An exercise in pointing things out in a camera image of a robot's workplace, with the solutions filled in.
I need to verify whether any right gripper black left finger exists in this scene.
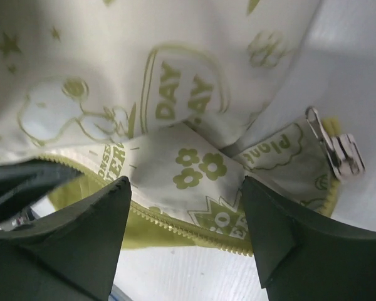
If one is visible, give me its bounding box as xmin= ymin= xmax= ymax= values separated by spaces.
xmin=0 ymin=177 xmax=132 ymax=300

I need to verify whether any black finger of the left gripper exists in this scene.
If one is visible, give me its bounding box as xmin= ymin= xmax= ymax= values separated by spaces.
xmin=0 ymin=159 xmax=81 ymax=221

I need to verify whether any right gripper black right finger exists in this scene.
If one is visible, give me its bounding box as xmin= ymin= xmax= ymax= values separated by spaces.
xmin=243 ymin=177 xmax=376 ymax=300

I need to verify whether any cream green-printed hooded jacket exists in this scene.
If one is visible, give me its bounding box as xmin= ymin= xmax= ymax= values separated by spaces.
xmin=0 ymin=1 xmax=338 ymax=255

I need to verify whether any silver metal zipper slider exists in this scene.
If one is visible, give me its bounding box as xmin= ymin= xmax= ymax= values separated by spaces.
xmin=305 ymin=107 xmax=365 ymax=182

